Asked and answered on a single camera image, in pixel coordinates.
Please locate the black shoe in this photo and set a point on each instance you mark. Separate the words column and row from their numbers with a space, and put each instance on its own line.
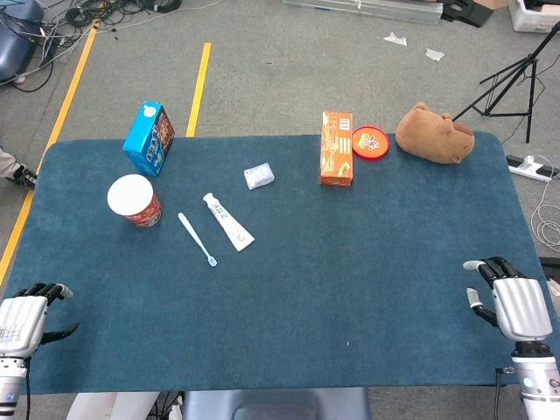
column 24, row 176

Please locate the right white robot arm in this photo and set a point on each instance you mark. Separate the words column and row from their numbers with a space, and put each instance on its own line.
column 536, row 385

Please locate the red round tin lid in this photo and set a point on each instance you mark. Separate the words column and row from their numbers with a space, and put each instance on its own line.
column 370, row 142

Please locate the brown cardboard box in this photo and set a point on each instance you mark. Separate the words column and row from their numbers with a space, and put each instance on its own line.
column 492, row 3

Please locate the dark blue padded chair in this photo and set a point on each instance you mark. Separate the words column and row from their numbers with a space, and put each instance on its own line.
column 15, row 44

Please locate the beige trouser leg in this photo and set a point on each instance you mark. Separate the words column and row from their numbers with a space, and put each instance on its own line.
column 8, row 162

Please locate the brown capybara plush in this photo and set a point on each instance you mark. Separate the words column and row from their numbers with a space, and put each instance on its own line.
column 431, row 135

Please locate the black tripod stand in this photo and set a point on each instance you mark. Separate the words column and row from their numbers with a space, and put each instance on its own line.
column 531, row 58

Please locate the blue robot base seat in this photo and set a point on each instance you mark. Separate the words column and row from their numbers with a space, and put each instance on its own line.
column 275, row 404

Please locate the orange snack box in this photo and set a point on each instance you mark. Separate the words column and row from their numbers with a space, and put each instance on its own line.
column 337, row 149

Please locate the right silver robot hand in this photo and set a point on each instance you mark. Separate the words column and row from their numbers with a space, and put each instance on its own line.
column 522, row 306

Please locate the white power strip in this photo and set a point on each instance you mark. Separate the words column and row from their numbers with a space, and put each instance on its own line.
column 525, row 166

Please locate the blue felt table cloth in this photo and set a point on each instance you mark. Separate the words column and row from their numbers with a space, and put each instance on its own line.
column 306, row 284

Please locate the light blue toothbrush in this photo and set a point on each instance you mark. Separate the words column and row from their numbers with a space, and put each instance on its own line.
column 194, row 236

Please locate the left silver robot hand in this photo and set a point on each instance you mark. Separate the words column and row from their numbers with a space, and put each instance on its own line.
column 22, row 324

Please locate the red instant noodle cup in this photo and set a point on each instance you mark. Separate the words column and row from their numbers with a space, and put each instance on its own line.
column 130, row 194

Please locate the short yellow floor tape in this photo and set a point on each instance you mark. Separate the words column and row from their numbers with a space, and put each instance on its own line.
column 199, row 87

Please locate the white storage box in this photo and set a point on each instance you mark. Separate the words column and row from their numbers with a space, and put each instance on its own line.
column 531, row 17

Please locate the black flat floor object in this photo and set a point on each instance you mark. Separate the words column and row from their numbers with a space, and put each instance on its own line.
column 466, row 12

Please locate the long yellow floor tape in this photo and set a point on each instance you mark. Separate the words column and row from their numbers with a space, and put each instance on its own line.
column 65, row 105

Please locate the crumpled white paper scrap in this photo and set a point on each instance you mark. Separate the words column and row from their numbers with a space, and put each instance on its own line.
column 435, row 54
column 396, row 39

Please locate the blue cookie box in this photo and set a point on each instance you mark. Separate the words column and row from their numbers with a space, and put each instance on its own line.
column 146, row 140

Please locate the aluminium rail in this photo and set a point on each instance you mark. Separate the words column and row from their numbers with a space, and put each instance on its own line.
column 363, row 9

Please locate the white toothpaste tube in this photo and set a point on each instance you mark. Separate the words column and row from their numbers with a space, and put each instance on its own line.
column 227, row 221

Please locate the small white tissue pack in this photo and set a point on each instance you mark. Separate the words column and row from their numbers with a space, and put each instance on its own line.
column 259, row 176

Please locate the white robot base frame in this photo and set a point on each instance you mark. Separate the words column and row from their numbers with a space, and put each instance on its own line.
column 100, row 407

